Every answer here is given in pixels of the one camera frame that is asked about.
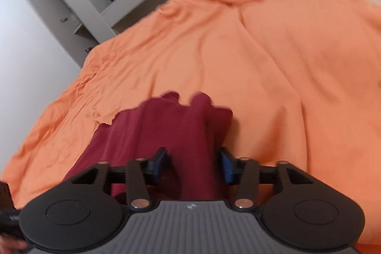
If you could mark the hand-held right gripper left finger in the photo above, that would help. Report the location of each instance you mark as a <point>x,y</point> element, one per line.
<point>158,163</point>

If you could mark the orange bed sheet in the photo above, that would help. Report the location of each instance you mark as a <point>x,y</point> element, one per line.
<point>282,69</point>

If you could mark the person's left hand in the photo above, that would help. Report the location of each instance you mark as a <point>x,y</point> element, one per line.
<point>10,245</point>

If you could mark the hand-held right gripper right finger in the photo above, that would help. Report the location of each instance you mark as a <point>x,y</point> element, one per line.
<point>227,166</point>

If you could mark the dark red garment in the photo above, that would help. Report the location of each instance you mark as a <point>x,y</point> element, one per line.
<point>184,129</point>

